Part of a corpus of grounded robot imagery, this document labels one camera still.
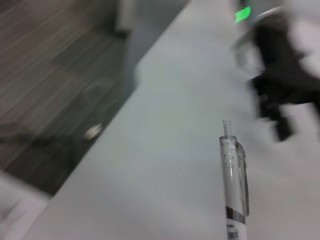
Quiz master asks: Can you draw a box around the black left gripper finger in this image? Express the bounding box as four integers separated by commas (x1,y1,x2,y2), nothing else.
258,94,294,143

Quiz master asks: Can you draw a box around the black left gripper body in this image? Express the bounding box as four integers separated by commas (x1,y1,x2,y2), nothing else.
249,19,320,106

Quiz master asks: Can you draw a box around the silver white pen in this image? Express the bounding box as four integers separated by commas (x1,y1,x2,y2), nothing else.
219,119,251,240

